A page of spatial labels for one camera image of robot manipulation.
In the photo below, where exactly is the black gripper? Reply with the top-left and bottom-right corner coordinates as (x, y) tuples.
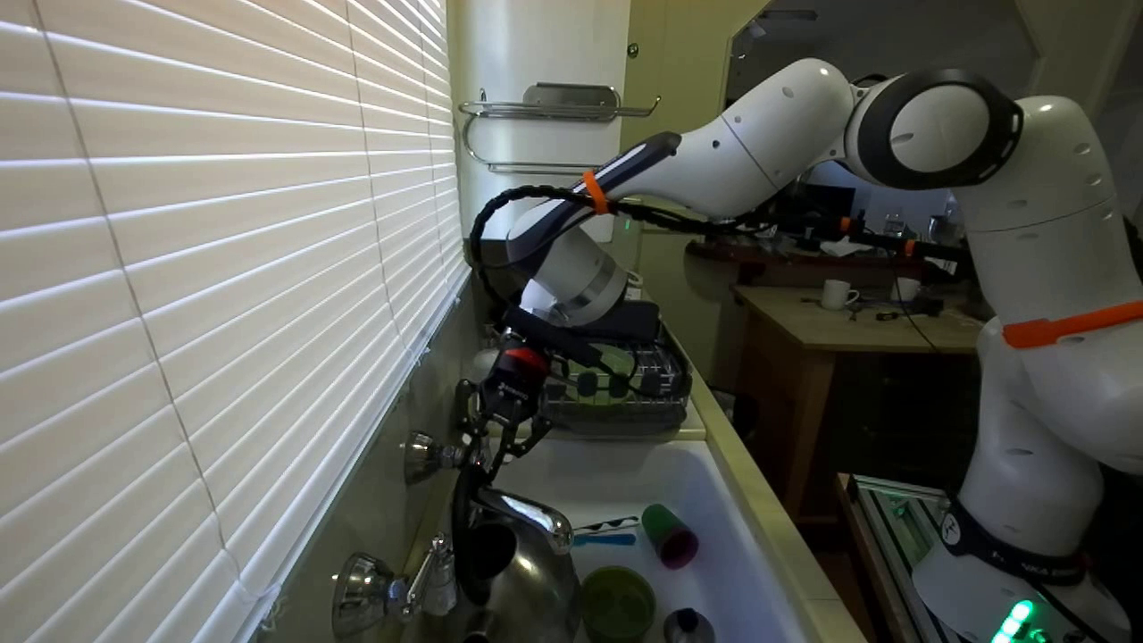
(454, 344), (560, 484)

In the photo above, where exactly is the steel kettle with black handle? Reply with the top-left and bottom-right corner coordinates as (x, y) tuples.
(445, 474), (588, 643)

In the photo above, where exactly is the white kitchen sink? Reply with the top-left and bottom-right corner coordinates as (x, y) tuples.
(475, 429), (816, 643)

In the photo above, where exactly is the green and pink cup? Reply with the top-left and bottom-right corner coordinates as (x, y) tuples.
(641, 500), (704, 572)

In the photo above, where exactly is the green bowl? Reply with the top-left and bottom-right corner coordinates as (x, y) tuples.
(575, 564), (660, 643)

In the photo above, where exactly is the wooden table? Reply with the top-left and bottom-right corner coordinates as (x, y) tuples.
(730, 277), (986, 530)

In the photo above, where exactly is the metal paper towel holder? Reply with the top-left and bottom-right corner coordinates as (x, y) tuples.
(459, 79), (660, 182)

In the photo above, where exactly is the white window blind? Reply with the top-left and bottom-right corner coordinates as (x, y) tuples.
(0, 0), (475, 643)

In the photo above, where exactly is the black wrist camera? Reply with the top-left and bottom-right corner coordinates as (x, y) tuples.
(512, 299), (672, 367)

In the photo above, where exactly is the chrome wall faucet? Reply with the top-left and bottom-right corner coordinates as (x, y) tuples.
(329, 427), (579, 640)

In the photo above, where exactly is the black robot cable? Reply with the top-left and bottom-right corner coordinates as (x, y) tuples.
(463, 179), (765, 314)

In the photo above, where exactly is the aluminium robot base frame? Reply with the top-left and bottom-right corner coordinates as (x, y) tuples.
(837, 469), (1143, 643)

